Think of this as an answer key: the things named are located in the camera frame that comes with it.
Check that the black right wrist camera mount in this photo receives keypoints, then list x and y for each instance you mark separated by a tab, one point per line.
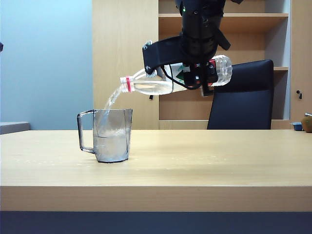
163	53

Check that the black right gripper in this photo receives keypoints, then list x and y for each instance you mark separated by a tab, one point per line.
198	36

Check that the clear water bottle red label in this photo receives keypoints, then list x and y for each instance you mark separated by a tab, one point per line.
148	89

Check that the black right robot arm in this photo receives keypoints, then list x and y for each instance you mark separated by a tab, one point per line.
204	7

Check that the light wooden shelf cabinet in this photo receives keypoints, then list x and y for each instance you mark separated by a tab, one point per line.
124	48

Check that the dark navy office chair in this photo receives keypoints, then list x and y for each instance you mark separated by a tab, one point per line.
243	109

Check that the clear grey plastic mug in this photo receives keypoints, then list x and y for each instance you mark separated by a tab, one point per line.
112	146

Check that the small blue bowl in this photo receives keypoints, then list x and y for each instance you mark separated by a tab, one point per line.
297	126

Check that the grey upholstered seat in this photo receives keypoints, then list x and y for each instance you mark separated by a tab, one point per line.
13	127

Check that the brown round fruit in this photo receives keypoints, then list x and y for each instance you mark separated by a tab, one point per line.
307	124

